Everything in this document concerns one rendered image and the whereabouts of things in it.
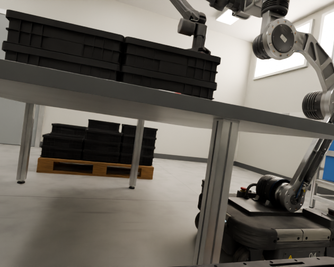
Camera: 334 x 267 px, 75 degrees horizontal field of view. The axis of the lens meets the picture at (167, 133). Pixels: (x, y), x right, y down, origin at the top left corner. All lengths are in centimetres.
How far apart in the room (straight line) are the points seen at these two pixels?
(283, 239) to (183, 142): 359
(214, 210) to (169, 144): 376
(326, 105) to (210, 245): 102
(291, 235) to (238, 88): 428
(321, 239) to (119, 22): 421
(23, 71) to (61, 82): 7
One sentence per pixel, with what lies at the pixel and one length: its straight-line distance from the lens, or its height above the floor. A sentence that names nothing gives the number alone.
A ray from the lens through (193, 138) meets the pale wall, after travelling 461.
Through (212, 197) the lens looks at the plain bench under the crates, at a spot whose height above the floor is 42.
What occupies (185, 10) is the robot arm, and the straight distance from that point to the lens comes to 117.
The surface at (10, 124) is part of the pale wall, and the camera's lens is 437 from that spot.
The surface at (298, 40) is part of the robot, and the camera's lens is 139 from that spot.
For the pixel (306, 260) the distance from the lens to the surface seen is 32.
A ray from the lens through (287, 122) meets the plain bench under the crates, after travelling 77.
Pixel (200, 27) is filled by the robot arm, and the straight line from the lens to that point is 104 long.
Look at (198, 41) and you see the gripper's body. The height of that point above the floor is 99.
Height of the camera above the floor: 61
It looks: 1 degrees down
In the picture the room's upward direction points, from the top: 8 degrees clockwise
